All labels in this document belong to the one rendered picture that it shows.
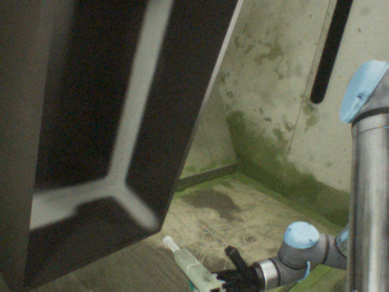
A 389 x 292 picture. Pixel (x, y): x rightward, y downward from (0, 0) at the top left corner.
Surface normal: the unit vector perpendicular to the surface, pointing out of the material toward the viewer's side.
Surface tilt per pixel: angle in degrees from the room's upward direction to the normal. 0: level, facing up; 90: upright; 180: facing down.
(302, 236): 14
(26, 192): 102
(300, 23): 90
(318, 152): 90
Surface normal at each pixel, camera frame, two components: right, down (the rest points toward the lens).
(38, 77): 0.68, 0.53
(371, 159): -0.75, -0.44
